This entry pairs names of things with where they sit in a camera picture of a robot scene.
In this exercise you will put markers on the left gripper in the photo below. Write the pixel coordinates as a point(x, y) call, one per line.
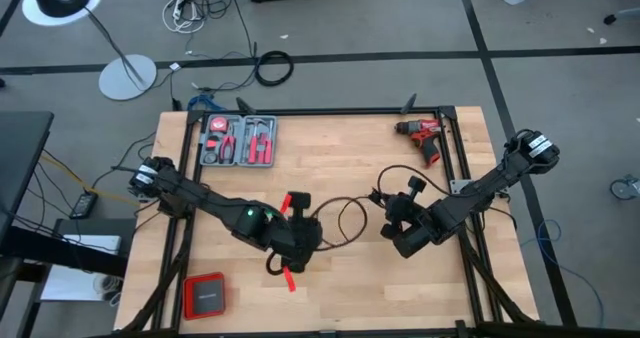
point(286, 240)

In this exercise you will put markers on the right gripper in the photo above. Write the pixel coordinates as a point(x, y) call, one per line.
point(417, 228)

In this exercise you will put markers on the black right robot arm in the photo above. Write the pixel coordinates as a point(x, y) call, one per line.
point(480, 190)

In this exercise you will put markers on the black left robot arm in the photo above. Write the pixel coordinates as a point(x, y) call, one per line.
point(210, 200)

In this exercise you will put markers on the grey tool kit case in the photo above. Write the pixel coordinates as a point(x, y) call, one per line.
point(240, 123)

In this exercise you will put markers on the red square bin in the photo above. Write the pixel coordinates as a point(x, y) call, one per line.
point(205, 298)

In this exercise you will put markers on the red tape measure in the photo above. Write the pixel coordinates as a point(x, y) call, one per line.
point(218, 125)

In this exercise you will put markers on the small white adapter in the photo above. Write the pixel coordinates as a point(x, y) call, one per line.
point(175, 66)

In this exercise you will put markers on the black power adapter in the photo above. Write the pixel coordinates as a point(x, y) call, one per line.
point(84, 204)

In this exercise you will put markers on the grey caster wheel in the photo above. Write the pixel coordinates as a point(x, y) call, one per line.
point(622, 188)

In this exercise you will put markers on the black floor lamp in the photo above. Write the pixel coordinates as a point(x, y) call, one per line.
point(127, 78)

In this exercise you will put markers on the white storage box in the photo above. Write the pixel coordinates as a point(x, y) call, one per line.
point(75, 284)

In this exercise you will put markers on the white power strip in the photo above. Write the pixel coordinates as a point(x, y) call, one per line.
point(176, 10)

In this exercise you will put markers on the office chair base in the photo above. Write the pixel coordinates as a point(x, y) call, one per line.
point(609, 19)

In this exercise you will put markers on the black desk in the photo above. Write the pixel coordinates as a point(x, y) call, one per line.
point(20, 153)

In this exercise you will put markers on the grey metal base bracket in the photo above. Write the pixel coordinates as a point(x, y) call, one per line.
point(460, 186)

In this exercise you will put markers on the black aluminium rig frame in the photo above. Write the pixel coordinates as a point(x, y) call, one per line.
point(350, 111)

